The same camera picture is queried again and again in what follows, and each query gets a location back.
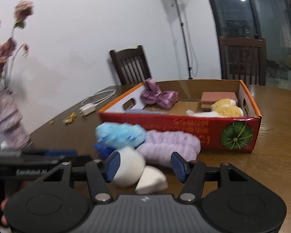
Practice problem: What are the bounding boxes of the yellow plush toy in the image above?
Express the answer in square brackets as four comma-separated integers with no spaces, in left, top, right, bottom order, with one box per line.
[211,98,244,117]

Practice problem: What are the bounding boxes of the dried pink flowers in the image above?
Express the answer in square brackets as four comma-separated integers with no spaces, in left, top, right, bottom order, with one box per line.
[0,0,34,91]

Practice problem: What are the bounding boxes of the lilac fluffy headband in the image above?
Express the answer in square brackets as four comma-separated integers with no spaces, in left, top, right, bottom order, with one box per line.
[137,130,201,168]

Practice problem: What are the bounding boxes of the blue plush toy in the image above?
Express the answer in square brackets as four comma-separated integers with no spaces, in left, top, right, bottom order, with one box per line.
[95,122,146,149]

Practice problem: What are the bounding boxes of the red cardboard box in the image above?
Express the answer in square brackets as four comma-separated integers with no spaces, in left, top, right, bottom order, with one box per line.
[99,79,262,153]

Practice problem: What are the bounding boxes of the wooden chair by window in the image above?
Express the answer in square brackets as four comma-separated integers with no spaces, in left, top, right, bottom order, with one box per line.
[219,36,267,86]

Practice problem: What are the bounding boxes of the purple vase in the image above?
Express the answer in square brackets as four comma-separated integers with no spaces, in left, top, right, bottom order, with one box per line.
[0,90,30,149]

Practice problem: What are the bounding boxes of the white charger with cable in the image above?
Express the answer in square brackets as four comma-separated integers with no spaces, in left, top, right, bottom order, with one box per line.
[79,89,117,116]

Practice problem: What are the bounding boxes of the yellow crumbs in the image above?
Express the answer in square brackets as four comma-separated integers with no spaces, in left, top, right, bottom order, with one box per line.
[49,112,77,125]

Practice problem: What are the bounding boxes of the white plush toy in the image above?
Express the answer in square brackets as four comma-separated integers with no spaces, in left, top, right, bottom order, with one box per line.
[186,110,220,118]

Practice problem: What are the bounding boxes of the white foam cylinder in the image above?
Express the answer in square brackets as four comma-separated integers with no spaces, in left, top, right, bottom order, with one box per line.
[113,146,146,188]

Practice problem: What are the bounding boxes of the dark wooden chair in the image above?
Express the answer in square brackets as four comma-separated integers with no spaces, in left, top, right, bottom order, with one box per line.
[109,45,152,85]

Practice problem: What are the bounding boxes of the lilac knitted pouch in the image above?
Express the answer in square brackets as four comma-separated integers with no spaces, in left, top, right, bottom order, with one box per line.
[126,109,167,115]

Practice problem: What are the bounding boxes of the purple satin bow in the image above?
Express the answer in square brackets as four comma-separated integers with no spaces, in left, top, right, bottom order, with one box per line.
[140,78,179,110]

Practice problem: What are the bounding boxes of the pink sponge block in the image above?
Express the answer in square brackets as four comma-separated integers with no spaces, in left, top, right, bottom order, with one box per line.
[200,91,238,111]

